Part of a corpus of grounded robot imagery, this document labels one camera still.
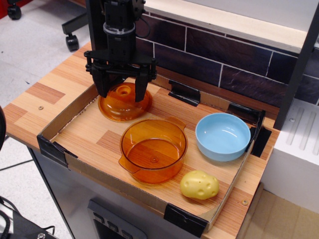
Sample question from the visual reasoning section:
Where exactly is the orange transparent pot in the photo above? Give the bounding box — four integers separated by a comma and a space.
119, 117, 188, 184

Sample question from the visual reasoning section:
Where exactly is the light blue bowl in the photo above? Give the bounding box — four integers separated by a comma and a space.
195, 113, 251, 162

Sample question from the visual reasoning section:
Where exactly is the cardboard fence with black tape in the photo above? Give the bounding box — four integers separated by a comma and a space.
38, 66, 275, 239

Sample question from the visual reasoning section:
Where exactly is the black office chair base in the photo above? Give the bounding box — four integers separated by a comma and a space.
62, 13, 88, 52

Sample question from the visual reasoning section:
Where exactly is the yellow toy potato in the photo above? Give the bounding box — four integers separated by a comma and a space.
180, 170, 219, 200

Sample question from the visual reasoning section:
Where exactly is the dark grey vertical post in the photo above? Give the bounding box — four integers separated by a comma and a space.
273, 5, 319, 130

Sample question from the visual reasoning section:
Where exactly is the white toy sink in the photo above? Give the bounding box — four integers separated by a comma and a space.
261, 99, 319, 213

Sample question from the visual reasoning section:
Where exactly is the black cable on floor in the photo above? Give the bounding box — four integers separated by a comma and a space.
0, 159, 34, 172

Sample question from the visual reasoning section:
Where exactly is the black caster wheel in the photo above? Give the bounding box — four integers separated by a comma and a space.
7, 0, 22, 20

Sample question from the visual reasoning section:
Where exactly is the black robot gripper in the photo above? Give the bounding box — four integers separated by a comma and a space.
84, 23, 157, 102

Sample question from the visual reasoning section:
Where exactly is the grey toy oven panel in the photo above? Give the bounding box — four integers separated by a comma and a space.
87, 200, 148, 239

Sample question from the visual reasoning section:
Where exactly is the orange transparent pot lid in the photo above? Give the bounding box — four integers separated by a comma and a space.
98, 83, 153, 121

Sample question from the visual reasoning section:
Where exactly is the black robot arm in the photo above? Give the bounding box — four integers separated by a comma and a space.
84, 0, 157, 102

